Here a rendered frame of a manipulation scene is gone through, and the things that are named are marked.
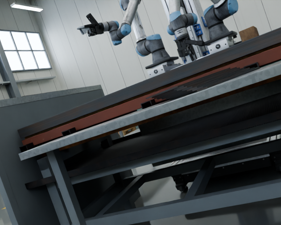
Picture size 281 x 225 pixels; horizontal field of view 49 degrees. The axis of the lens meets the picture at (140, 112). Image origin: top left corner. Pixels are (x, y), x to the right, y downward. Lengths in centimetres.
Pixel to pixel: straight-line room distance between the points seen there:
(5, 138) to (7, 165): 14
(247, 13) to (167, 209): 1060
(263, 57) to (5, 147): 131
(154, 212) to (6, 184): 75
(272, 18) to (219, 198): 1050
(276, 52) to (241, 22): 1049
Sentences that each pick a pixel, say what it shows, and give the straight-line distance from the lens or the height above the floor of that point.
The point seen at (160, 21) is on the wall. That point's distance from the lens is 1253.
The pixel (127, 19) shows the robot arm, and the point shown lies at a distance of 245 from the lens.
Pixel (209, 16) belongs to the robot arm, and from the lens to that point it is 239.
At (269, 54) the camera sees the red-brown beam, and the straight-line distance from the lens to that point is 127.
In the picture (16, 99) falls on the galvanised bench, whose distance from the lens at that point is 190.
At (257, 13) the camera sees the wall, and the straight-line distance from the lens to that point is 1172.
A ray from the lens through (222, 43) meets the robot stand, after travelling 221.
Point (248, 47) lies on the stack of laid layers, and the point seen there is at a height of 84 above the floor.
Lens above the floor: 78
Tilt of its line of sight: 2 degrees down
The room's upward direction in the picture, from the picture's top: 20 degrees counter-clockwise
